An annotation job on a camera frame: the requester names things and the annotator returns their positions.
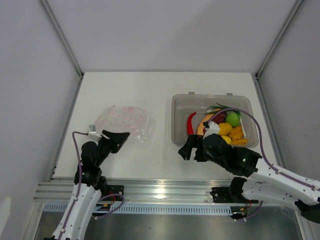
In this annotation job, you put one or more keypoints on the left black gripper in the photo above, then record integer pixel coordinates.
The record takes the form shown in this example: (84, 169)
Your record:
(117, 140)

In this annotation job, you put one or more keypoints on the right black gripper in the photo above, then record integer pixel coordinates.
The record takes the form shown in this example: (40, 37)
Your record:
(192, 142)

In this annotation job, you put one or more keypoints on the clear zip top bag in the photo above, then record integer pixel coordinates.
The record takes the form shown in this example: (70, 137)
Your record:
(139, 122)

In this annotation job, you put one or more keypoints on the green onion stalks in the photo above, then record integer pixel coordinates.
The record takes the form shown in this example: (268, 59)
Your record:
(215, 108)

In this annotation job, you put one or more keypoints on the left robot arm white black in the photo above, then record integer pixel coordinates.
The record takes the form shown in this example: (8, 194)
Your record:
(90, 186)

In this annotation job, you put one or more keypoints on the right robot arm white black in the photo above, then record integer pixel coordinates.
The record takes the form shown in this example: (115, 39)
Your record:
(255, 178)

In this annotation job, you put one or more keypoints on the red chili pepper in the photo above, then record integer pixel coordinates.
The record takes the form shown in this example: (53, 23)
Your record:
(189, 124)

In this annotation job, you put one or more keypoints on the yellow mango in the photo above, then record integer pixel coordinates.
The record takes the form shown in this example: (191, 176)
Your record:
(227, 139)

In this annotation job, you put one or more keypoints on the yellow lemon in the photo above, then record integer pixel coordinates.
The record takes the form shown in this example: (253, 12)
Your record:
(224, 129)

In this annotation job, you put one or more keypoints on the grey translucent plastic bin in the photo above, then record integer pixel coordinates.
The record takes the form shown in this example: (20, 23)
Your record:
(185, 104)

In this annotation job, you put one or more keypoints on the orange potato piece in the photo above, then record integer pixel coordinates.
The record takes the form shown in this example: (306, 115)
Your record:
(240, 141)

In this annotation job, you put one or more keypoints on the green round vegetable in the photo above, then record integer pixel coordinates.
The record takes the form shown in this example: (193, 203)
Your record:
(233, 118)

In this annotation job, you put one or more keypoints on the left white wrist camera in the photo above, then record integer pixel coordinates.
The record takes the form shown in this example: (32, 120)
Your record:
(92, 133)

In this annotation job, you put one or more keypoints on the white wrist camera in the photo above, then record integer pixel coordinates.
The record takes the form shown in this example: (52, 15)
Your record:
(92, 133)
(210, 128)

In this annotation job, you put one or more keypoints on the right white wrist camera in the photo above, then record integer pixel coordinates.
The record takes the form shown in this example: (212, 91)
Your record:
(210, 128)

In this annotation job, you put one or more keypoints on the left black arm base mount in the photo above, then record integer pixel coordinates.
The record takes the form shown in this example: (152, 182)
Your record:
(115, 189)

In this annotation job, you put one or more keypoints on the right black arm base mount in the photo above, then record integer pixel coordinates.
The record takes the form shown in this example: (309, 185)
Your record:
(221, 193)

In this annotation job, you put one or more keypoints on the aluminium rail beam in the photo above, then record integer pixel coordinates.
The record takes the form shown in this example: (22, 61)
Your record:
(140, 191)

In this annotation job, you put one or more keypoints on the white slotted cable duct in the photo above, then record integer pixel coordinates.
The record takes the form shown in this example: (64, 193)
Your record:
(151, 209)

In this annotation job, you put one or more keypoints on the right aluminium frame post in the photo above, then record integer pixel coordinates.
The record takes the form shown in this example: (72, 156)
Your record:
(285, 27)

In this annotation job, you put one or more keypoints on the aluminium frame post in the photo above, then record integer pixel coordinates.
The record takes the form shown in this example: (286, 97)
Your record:
(53, 21)
(285, 27)

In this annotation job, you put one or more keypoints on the left aluminium frame post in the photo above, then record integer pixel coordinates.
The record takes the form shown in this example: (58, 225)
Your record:
(53, 21)

